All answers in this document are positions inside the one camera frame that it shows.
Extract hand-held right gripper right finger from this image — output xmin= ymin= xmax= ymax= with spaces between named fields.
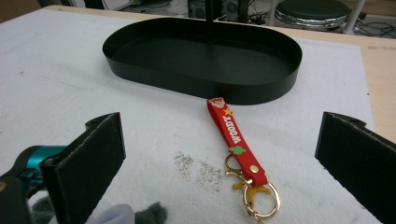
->
xmin=314 ymin=111 xmax=396 ymax=224

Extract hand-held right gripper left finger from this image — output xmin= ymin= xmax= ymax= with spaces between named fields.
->
xmin=40 ymin=111 xmax=127 ymax=224

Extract red strap keychain gold rings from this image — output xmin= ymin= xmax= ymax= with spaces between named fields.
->
xmin=206 ymin=96 xmax=281 ymax=224

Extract black oval metal tray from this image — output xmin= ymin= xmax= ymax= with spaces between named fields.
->
xmin=102 ymin=17 xmax=304 ymax=106

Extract pale lilac soft object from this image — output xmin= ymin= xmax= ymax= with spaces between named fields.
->
xmin=84 ymin=203 xmax=135 ymax=224

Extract white table mat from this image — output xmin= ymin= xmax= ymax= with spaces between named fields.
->
xmin=0 ymin=7 xmax=385 ymax=224

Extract white stand leg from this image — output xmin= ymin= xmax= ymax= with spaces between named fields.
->
xmin=340 ymin=0 xmax=367 ymax=35

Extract black round stool chrome rim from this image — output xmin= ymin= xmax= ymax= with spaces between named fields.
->
xmin=275 ymin=0 xmax=353 ymax=31

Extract dark equipment box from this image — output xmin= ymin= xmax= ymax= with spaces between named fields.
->
xmin=187 ymin=0 xmax=207 ymax=19

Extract black upright pole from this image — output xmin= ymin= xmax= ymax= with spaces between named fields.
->
xmin=205 ymin=0 xmax=216 ymax=23

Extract black floor cables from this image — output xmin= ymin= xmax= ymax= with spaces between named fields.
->
xmin=354 ymin=12 xmax=396 ymax=39

